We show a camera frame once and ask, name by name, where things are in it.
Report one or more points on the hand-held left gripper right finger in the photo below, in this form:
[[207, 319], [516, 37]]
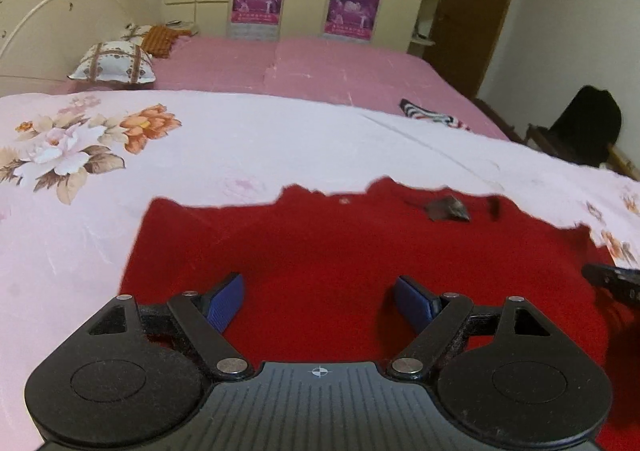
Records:
[[412, 303]]

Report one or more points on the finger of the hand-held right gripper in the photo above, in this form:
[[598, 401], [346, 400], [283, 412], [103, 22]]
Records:
[[617, 281]]

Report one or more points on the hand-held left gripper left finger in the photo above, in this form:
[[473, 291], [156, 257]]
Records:
[[225, 302]]

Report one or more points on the red sequined sweater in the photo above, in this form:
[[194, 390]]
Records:
[[320, 251]]

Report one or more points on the floral pink bed sheet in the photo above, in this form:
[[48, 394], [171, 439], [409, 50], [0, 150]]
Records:
[[225, 156]]

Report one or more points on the black bag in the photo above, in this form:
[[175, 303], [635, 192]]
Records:
[[590, 126]]

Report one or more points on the striped cloth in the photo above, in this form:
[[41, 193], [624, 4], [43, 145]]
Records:
[[430, 115]]

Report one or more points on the plain pink bed sheet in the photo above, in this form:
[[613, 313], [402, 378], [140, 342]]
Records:
[[325, 68]]

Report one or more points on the large brown patterned pillow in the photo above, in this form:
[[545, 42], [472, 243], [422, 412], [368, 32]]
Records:
[[112, 62]]

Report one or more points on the orange cushion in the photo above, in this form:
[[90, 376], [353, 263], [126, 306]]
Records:
[[160, 42]]

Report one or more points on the small brown patterned pillow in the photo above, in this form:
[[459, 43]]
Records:
[[135, 32]]

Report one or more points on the brown wooden door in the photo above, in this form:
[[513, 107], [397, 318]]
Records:
[[480, 11]]

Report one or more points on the cream round headboard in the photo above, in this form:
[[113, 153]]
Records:
[[65, 16]]

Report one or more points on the wooden bed frame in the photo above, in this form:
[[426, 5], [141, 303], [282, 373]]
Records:
[[621, 160]]

